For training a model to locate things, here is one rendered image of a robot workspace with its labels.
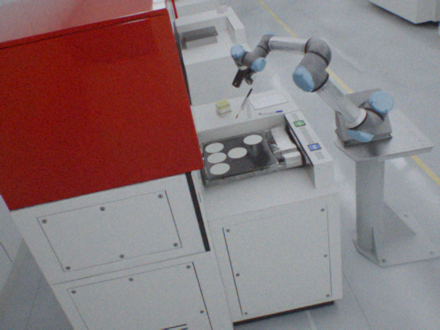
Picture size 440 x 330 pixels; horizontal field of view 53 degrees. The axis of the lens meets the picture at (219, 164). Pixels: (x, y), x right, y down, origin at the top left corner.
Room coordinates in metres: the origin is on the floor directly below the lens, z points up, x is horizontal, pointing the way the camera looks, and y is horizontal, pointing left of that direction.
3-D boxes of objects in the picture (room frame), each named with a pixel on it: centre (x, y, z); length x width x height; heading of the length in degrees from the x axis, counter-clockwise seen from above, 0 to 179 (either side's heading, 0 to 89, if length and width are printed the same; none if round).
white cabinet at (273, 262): (2.06, -0.20, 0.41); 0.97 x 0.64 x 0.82; 1
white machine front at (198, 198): (1.78, 0.12, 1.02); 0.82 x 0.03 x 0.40; 1
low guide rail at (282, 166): (1.86, -0.16, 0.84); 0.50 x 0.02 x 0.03; 91
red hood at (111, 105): (1.78, 0.43, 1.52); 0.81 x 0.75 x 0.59; 1
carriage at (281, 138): (2.00, -0.36, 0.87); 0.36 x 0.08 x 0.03; 1
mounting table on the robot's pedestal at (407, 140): (2.02, -0.86, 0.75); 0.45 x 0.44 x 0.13; 88
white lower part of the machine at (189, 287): (1.78, 0.46, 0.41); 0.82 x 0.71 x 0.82; 1
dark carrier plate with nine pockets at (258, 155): (1.98, -0.10, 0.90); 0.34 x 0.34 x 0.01; 1
